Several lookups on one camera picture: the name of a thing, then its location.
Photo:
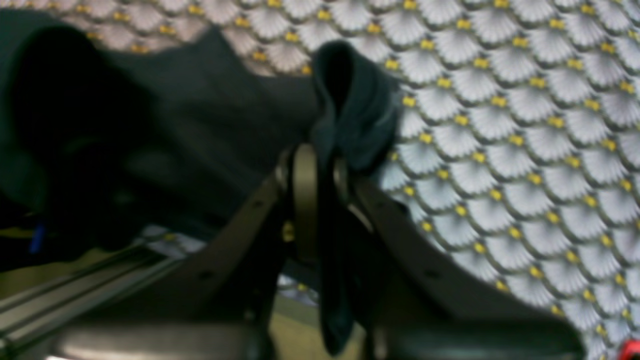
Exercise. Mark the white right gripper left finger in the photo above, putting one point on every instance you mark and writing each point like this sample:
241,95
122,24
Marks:
217,305

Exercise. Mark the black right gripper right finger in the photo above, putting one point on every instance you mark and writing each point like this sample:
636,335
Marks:
415,303

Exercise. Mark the dark navy T-shirt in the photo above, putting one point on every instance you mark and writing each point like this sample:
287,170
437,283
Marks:
96,144

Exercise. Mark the fan-patterned table cloth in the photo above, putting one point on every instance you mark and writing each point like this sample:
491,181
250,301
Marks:
519,142

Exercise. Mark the blue table clamp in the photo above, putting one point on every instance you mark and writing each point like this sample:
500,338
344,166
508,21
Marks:
38,237

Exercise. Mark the red table clamp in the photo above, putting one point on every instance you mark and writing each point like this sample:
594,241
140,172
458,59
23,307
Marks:
630,350

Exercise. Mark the aluminium table frame rail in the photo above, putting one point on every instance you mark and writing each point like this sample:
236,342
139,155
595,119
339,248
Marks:
29,316

